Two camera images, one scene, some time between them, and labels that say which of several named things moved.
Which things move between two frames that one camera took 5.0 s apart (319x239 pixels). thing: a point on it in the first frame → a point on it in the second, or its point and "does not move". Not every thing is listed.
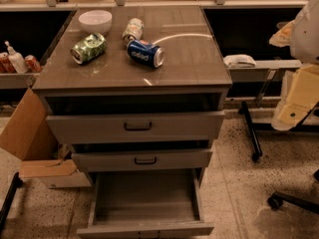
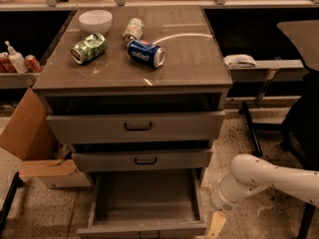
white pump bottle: x=17 y=60 does not move
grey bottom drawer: x=152 y=203 does not move
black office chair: x=277 y=198 → x=300 y=138
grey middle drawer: x=143 y=160 does not move
